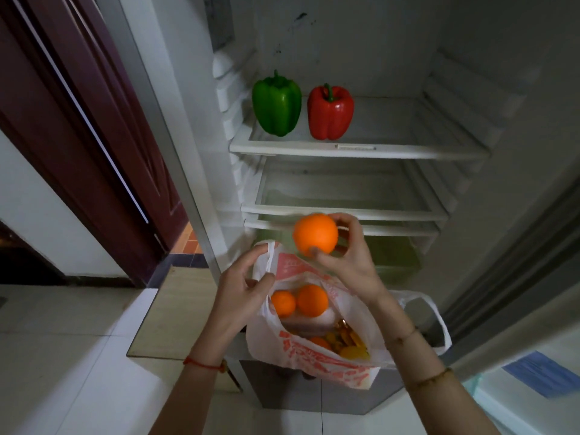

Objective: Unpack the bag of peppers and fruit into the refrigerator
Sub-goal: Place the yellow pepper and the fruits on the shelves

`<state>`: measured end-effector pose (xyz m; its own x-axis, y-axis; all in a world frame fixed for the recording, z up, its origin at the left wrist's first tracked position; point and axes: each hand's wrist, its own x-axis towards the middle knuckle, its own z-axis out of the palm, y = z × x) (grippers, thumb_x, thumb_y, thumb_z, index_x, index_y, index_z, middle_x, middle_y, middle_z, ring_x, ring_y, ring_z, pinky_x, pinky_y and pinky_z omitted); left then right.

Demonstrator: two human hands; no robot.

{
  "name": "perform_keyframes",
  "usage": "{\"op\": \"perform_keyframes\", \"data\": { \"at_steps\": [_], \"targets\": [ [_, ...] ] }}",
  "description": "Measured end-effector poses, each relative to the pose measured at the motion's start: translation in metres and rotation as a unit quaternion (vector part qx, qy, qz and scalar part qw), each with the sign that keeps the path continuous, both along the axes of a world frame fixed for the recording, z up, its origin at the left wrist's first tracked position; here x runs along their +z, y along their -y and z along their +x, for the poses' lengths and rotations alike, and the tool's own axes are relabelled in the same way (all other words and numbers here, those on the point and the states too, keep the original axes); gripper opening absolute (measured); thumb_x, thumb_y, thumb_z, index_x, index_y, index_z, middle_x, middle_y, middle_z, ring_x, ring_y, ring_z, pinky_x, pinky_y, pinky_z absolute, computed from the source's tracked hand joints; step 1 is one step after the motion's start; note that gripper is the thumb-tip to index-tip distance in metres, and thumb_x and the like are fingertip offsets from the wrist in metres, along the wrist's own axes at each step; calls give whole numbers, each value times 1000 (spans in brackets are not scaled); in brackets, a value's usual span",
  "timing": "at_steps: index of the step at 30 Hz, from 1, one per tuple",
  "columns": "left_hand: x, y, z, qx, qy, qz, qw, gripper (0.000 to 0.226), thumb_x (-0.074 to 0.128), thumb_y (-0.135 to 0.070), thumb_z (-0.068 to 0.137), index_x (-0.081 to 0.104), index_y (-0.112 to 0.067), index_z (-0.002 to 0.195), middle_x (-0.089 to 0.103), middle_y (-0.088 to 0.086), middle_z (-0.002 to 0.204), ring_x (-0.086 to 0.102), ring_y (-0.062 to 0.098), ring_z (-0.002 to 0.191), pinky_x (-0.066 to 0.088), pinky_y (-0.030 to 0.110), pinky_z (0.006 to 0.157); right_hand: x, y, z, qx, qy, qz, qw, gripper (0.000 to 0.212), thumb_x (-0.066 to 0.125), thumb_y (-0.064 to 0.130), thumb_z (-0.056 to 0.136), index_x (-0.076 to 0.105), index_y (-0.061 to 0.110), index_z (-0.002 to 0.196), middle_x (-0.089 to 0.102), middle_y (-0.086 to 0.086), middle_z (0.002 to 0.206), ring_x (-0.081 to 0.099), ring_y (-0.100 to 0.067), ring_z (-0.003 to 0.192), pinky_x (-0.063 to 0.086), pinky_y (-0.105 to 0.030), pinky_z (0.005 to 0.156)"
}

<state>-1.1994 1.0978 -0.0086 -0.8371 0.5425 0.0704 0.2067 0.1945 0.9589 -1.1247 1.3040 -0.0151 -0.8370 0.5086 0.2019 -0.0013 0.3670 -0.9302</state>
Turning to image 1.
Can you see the person's left hand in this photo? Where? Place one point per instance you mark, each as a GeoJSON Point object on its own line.
{"type": "Point", "coordinates": [235, 299]}

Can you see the person's right hand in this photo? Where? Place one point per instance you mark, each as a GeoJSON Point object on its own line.
{"type": "Point", "coordinates": [358, 267]}

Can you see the orange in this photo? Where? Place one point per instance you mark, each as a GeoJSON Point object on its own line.
{"type": "Point", "coordinates": [320, 343]}
{"type": "Point", "coordinates": [312, 301]}
{"type": "Point", "coordinates": [283, 304]}
{"type": "Point", "coordinates": [316, 234]}

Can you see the white red-printed plastic bag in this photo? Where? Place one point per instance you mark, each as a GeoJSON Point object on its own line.
{"type": "Point", "coordinates": [281, 348]}

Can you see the pile of golden small packets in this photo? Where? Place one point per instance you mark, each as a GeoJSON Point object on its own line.
{"type": "Point", "coordinates": [346, 336]}

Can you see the yellow bell pepper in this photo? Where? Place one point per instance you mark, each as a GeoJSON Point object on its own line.
{"type": "Point", "coordinates": [354, 353]}

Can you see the red bell pepper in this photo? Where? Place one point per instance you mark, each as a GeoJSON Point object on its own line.
{"type": "Point", "coordinates": [331, 113]}

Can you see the green bell pepper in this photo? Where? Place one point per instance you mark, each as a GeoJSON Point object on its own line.
{"type": "Point", "coordinates": [276, 104]}

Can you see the dark red refrigerator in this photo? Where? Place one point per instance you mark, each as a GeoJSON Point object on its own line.
{"type": "Point", "coordinates": [507, 154]}

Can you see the person's right forearm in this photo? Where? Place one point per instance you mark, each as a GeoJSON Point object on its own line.
{"type": "Point", "coordinates": [435, 389]}

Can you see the white crisper cover shelf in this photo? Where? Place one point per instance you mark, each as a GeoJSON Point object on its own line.
{"type": "Point", "coordinates": [389, 230]}

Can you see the beige small cabinet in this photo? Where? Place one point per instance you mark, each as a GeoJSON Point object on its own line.
{"type": "Point", "coordinates": [176, 317]}

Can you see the narrow white glass shelf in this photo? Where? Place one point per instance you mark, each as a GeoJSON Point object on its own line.
{"type": "Point", "coordinates": [344, 194]}

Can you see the wide white glass shelf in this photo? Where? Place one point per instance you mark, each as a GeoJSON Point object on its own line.
{"type": "Point", "coordinates": [398, 126]}

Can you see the blue inner door sticker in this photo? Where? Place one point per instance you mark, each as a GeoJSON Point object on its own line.
{"type": "Point", "coordinates": [541, 373]}

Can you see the clear bottom door bin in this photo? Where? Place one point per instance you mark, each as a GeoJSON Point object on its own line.
{"type": "Point", "coordinates": [512, 416]}

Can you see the dark sliding door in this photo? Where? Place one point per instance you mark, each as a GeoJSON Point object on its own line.
{"type": "Point", "coordinates": [22, 262]}

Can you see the dark wooden door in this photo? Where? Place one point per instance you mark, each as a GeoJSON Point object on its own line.
{"type": "Point", "coordinates": [104, 113]}

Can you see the dark wooden door frame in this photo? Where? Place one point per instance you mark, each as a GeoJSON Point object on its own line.
{"type": "Point", "coordinates": [54, 158]}

